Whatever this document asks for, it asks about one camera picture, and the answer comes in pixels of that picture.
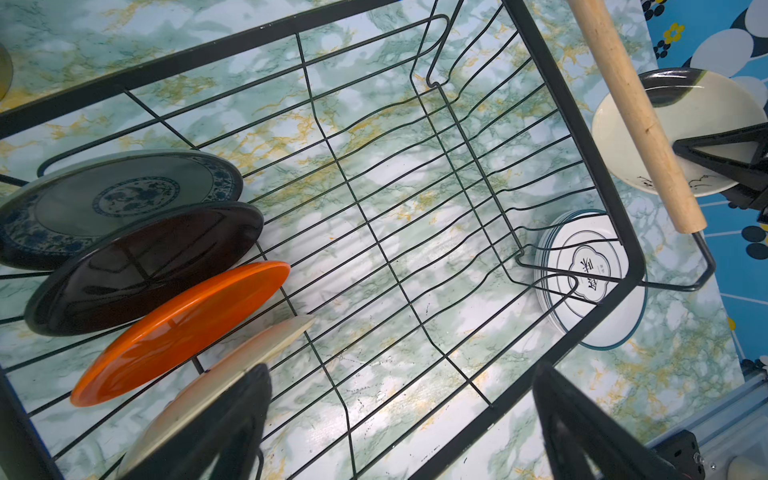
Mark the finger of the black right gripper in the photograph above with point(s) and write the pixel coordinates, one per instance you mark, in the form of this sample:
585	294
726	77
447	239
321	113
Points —
739	155

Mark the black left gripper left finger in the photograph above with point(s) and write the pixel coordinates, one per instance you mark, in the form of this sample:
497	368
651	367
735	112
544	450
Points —
228	432

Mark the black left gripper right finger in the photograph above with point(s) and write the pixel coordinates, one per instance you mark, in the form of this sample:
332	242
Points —
577	433

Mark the cream plate with stamp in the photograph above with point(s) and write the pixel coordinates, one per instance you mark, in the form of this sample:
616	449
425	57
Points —
204	390

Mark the orange plate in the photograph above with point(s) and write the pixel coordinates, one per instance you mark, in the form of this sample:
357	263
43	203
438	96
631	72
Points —
177	330

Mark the white plate green rim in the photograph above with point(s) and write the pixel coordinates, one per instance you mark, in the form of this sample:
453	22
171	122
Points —
577	263

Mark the black plate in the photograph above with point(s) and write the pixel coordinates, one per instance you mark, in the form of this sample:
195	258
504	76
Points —
135	269

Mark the black wire dish rack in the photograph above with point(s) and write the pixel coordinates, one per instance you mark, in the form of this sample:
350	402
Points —
407	157

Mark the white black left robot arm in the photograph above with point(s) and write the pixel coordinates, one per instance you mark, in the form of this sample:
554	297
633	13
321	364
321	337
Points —
726	441

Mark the blue patterned grey plate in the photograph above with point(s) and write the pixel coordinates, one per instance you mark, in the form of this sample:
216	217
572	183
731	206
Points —
55	217

